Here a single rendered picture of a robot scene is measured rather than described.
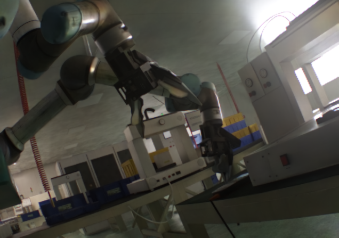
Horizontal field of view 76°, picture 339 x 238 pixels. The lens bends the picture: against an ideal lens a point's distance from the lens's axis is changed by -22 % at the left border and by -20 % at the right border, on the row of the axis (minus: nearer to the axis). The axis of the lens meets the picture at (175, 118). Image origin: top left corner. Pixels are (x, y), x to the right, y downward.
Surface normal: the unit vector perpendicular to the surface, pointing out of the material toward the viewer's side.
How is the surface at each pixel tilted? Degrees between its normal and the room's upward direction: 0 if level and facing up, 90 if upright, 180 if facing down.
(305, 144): 90
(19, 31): 109
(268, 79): 90
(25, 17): 99
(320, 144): 90
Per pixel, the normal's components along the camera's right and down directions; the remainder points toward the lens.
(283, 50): -0.81, 0.23
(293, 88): 0.46, -0.33
